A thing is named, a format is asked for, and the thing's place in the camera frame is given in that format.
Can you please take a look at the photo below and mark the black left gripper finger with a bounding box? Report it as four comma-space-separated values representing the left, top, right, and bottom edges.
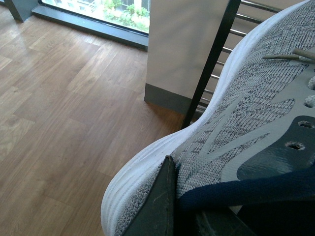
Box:
124, 156, 176, 236

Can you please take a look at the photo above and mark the black metal shoe rack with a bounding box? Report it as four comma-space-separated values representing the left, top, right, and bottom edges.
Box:
181, 0, 281, 129

